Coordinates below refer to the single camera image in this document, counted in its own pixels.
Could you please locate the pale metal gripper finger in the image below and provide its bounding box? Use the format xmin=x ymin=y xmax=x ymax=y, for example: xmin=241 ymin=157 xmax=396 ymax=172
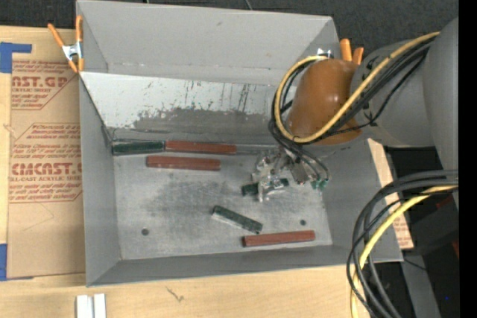
xmin=254 ymin=155 xmax=281 ymax=178
xmin=256 ymin=177 xmax=286 ymax=203

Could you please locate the grey metal bin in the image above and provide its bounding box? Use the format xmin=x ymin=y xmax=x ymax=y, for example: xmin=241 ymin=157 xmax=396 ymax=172
xmin=75 ymin=0 xmax=404 ymax=287

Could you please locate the dark green block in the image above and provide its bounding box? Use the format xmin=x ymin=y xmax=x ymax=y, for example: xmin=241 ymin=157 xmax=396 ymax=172
xmin=241 ymin=177 xmax=290 ymax=197
xmin=212 ymin=205 xmax=264 ymax=235
xmin=111 ymin=139 xmax=166 ymax=156

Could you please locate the red-brown flat block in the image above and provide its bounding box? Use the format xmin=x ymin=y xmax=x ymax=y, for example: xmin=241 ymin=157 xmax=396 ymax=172
xmin=241 ymin=229 xmax=317 ymax=248
xmin=145 ymin=155 xmax=222 ymax=172
xmin=164 ymin=140 xmax=238 ymax=156

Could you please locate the brown cardboard board red print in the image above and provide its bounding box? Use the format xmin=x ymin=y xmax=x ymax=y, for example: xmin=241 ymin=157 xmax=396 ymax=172
xmin=0 ymin=25 xmax=414 ymax=279

